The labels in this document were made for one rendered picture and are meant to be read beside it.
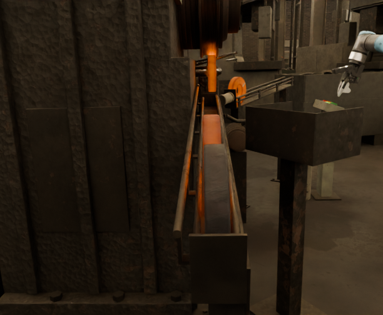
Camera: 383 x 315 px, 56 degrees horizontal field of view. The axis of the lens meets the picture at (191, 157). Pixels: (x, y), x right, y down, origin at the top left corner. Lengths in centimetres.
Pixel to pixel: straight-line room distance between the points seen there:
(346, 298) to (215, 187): 113
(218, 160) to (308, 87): 321
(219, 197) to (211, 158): 6
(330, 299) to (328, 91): 258
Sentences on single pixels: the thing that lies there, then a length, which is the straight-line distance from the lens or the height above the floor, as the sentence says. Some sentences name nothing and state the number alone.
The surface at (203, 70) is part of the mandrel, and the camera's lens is 158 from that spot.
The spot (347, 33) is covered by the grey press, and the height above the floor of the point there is 122.
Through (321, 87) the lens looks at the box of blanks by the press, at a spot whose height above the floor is 62.
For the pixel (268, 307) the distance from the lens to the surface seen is 142.
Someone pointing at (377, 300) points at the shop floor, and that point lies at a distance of 156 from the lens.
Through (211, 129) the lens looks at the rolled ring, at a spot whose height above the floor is 73.
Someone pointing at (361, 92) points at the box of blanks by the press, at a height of 55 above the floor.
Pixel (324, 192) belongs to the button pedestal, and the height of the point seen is 4.
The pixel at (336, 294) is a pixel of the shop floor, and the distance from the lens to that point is 155.
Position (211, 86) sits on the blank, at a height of 76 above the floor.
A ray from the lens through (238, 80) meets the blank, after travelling 209.
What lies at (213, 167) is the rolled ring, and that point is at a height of 71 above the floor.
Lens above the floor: 84
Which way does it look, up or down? 14 degrees down
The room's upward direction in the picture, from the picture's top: 2 degrees counter-clockwise
